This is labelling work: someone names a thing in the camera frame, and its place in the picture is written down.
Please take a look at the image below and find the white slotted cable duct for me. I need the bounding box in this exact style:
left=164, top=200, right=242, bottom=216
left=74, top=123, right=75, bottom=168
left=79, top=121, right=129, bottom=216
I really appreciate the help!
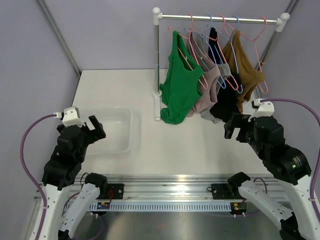
left=87, top=201, right=231, bottom=212

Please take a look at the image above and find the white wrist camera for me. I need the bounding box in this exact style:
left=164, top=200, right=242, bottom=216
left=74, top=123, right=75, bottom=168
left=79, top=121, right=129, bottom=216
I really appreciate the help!
left=248, top=98, right=275, bottom=122
left=53, top=106, right=85, bottom=127

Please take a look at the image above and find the clear plastic basket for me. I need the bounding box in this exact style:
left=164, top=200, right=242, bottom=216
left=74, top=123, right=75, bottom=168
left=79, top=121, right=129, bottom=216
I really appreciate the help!
left=79, top=107, right=133, bottom=156

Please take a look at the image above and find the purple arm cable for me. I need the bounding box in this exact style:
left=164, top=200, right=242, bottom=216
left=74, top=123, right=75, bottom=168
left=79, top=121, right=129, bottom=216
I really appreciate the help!
left=19, top=113, right=65, bottom=240
left=259, top=98, right=320, bottom=213

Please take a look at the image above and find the grey tank top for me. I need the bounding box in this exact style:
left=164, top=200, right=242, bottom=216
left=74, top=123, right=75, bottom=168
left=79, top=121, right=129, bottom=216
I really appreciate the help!
left=191, top=33, right=231, bottom=124

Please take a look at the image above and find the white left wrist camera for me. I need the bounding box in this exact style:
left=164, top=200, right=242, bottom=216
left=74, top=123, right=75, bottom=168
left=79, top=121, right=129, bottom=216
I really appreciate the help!
left=53, top=106, right=85, bottom=127

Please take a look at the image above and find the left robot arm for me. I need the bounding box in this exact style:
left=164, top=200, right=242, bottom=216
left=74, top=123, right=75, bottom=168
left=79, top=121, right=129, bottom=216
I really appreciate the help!
left=31, top=115, right=108, bottom=240

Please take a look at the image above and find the blue hanger of mauve top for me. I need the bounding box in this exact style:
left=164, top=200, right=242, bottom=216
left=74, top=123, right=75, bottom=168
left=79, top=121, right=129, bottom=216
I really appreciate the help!
left=188, top=26, right=226, bottom=89

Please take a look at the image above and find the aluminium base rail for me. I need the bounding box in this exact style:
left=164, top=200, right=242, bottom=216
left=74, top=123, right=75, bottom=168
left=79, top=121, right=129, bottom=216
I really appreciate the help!
left=33, top=174, right=291, bottom=203

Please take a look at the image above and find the brown tank top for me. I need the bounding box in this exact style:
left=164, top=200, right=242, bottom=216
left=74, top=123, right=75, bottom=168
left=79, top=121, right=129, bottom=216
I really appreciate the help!
left=222, top=30, right=265, bottom=113

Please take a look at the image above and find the black tank top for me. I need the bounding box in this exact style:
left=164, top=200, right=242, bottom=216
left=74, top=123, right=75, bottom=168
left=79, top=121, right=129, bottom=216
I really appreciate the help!
left=206, top=27, right=241, bottom=124

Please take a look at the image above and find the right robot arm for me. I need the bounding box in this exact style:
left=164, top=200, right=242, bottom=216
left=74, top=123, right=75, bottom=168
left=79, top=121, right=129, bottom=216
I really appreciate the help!
left=224, top=113, right=320, bottom=240

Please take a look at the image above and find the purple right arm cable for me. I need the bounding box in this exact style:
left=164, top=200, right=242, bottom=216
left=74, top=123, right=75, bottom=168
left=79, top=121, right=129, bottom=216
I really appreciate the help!
left=259, top=98, right=320, bottom=213

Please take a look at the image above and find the pink hanger of green top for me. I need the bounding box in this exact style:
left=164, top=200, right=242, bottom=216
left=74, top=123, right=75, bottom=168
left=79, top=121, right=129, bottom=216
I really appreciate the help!
left=178, top=13, right=209, bottom=90

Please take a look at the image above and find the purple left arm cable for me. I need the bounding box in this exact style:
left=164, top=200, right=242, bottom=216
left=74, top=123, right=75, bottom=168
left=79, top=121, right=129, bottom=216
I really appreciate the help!
left=19, top=113, right=65, bottom=240

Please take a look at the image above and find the silver clothes rack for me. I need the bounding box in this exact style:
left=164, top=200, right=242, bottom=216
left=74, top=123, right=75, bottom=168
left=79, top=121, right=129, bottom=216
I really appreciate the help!
left=152, top=7, right=290, bottom=121

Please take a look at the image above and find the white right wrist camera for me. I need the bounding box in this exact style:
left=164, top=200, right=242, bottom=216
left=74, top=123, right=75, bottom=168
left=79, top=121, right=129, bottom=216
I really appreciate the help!
left=248, top=98, right=275, bottom=122

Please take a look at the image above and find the mauve pink tank top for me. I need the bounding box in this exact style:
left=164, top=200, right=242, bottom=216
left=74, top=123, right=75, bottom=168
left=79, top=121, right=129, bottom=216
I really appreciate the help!
left=187, top=33, right=221, bottom=118

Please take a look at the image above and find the green tank top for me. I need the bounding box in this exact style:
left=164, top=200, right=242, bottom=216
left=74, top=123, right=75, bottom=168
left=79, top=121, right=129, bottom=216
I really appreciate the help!
left=159, top=31, right=204, bottom=125

